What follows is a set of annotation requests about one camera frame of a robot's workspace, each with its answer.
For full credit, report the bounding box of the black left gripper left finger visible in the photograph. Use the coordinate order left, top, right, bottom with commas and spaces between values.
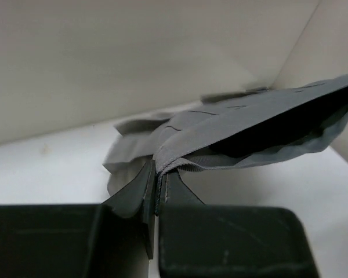
0, 161, 155, 277

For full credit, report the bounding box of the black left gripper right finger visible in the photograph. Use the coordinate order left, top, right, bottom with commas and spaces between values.
158, 171, 319, 278

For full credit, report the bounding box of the grey pleated skirt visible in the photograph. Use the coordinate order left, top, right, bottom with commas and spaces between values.
103, 75, 348, 194

